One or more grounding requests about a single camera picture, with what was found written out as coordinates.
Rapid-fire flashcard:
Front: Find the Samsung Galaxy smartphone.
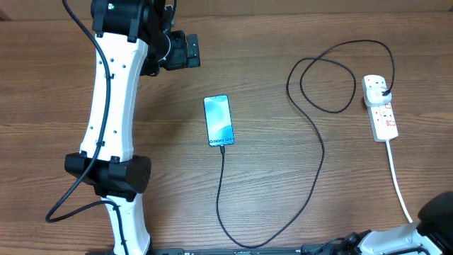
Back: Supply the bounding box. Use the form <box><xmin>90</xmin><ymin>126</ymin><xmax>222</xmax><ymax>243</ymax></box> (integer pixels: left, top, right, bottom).
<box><xmin>203</xmin><ymin>95</ymin><xmax>235</xmax><ymax>147</ymax></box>

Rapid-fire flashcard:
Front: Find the white power strip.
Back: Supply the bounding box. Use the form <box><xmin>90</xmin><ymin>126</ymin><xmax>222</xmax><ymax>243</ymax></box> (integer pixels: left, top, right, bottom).
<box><xmin>361</xmin><ymin>74</ymin><xmax>399</xmax><ymax>143</ymax></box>

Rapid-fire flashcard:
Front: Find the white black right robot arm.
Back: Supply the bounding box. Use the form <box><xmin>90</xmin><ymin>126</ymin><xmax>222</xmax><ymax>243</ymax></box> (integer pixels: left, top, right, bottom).
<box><xmin>331</xmin><ymin>191</ymin><xmax>452</xmax><ymax>255</ymax></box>

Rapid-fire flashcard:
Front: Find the black charging cable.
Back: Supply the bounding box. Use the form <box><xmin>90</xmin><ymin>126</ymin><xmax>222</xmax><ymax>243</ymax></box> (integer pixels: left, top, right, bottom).
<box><xmin>215</xmin><ymin>39</ymin><xmax>396</xmax><ymax>249</ymax></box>

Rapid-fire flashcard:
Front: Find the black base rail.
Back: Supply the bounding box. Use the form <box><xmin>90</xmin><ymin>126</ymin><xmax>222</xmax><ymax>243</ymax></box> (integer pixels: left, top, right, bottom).
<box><xmin>84</xmin><ymin>243</ymin><xmax>340</xmax><ymax>255</ymax></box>

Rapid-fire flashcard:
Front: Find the white power strip cord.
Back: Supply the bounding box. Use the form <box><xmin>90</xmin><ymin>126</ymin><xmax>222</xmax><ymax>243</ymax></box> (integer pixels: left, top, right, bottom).
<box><xmin>384</xmin><ymin>140</ymin><xmax>414</xmax><ymax>224</ymax></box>

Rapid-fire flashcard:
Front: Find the white charger plug adapter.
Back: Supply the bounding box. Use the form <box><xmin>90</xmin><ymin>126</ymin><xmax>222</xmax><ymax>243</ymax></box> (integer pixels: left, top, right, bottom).
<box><xmin>364</xmin><ymin>86</ymin><xmax>392</xmax><ymax>107</ymax></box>

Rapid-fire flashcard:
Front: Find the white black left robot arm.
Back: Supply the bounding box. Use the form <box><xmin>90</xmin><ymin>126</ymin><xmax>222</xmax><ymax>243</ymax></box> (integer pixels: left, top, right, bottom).
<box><xmin>64</xmin><ymin>0</ymin><xmax>200</xmax><ymax>254</ymax></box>

